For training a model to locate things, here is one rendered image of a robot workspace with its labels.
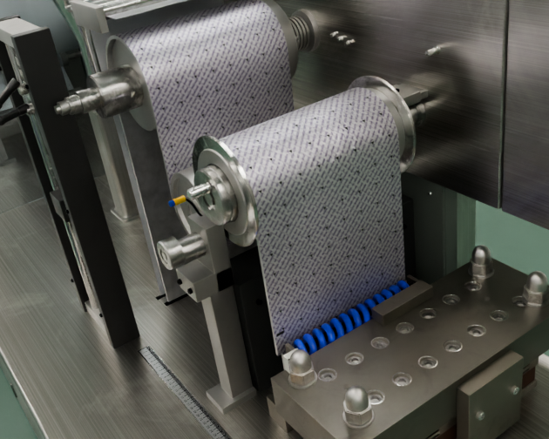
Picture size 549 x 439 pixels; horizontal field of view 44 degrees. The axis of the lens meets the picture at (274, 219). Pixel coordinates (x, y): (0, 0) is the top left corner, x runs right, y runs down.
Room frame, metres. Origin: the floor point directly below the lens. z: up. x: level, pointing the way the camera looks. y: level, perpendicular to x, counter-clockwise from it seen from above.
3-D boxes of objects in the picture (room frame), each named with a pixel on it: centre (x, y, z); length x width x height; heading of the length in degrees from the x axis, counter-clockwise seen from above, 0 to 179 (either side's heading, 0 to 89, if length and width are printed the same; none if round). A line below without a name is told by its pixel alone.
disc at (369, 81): (0.89, -0.16, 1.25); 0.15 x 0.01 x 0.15; 30
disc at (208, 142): (0.76, 0.06, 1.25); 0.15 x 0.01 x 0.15; 30
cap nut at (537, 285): (0.73, -0.34, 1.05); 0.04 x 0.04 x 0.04
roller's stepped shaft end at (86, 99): (0.94, 0.25, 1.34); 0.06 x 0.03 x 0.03; 120
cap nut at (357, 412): (0.57, -0.06, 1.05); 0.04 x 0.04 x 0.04
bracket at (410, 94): (0.91, -0.20, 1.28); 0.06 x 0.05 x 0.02; 120
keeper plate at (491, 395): (0.62, -0.24, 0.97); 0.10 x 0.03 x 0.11; 120
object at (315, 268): (0.77, -0.08, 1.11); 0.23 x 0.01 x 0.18; 120
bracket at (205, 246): (0.77, 0.11, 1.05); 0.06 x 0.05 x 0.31; 120
